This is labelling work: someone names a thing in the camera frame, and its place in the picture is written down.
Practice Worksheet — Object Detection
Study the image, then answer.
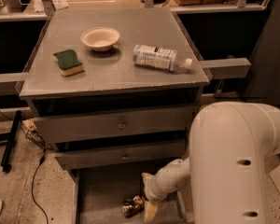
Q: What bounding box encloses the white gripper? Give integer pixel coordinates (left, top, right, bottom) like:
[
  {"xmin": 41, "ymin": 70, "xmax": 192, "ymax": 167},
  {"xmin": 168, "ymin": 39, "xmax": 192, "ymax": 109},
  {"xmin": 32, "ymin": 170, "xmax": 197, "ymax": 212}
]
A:
[{"xmin": 142, "ymin": 173, "xmax": 168, "ymax": 222}]

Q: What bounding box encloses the crushed orange soda can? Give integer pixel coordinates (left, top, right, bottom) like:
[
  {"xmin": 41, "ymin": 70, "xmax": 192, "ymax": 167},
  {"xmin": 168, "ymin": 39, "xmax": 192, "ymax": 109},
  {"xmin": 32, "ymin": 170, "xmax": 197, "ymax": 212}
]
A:
[{"xmin": 122, "ymin": 195, "xmax": 145, "ymax": 217}]

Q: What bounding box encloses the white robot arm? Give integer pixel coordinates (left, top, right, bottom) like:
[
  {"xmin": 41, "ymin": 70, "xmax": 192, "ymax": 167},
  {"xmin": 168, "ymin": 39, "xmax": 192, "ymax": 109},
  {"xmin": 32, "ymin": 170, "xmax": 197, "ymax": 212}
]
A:
[{"xmin": 142, "ymin": 102, "xmax": 280, "ymax": 224}]

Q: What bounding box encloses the middle grey drawer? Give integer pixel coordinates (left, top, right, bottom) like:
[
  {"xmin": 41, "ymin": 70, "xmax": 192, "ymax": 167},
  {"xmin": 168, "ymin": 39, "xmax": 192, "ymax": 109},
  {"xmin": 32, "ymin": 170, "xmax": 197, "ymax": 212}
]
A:
[{"xmin": 55, "ymin": 139, "xmax": 187, "ymax": 170}]

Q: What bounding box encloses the bottom grey open drawer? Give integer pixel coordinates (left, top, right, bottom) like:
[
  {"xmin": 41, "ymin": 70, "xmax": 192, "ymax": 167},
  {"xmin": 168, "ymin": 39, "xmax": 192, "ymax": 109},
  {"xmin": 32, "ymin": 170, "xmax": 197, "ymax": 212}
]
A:
[{"xmin": 72, "ymin": 159, "xmax": 188, "ymax": 224}]

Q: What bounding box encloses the grey drawer cabinet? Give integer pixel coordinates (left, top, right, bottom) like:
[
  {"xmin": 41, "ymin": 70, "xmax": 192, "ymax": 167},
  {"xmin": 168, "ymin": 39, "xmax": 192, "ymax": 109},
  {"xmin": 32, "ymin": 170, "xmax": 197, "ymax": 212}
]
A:
[{"xmin": 20, "ymin": 7, "xmax": 209, "ymax": 221}]

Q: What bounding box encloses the top grey drawer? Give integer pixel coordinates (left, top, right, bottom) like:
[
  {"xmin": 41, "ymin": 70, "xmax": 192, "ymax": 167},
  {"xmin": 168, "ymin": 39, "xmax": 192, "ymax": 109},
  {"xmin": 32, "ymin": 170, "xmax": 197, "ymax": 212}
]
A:
[{"xmin": 34, "ymin": 105, "xmax": 199, "ymax": 144}]

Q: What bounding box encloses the plastic bottle with label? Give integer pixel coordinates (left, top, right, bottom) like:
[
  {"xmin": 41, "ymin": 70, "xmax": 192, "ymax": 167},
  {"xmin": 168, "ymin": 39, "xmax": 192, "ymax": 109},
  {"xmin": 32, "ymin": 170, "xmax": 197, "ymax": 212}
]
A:
[{"xmin": 133, "ymin": 45, "xmax": 192, "ymax": 73}]

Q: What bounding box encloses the black metal bar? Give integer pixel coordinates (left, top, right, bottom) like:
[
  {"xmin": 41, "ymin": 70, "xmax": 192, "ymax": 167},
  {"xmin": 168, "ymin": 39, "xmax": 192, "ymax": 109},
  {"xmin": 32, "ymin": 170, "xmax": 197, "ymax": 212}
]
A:
[{"xmin": 1, "ymin": 110, "xmax": 21, "ymax": 173}]

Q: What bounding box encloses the green and yellow sponge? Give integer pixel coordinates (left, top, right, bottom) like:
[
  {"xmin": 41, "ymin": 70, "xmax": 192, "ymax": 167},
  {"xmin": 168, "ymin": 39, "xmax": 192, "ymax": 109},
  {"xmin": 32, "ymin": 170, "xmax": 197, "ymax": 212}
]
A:
[{"xmin": 53, "ymin": 49, "xmax": 84, "ymax": 77}]

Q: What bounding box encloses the white paper bowl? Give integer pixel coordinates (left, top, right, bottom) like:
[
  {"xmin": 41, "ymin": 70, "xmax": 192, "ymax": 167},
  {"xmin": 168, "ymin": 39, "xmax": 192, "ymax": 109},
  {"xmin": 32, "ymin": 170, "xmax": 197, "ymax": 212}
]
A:
[{"xmin": 80, "ymin": 27, "xmax": 120, "ymax": 52}]

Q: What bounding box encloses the white crumpled cloth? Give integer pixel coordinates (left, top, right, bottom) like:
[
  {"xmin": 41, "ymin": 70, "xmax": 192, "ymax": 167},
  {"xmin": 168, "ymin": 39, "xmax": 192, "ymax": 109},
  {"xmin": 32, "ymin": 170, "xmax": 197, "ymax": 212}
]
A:
[{"xmin": 52, "ymin": 0, "xmax": 69, "ymax": 10}]

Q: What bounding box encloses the black cable on floor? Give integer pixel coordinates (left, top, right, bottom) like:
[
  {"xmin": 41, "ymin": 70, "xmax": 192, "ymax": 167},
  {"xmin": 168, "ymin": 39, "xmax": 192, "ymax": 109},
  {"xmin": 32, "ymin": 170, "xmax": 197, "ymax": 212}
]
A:
[{"xmin": 31, "ymin": 154, "xmax": 50, "ymax": 224}]

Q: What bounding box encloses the grey horizontal rail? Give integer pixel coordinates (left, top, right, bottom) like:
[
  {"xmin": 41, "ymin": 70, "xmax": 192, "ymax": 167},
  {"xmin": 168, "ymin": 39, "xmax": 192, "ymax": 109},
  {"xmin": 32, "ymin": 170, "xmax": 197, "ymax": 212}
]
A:
[{"xmin": 200, "ymin": 58, "xmax": 251, "ymax": 79}]

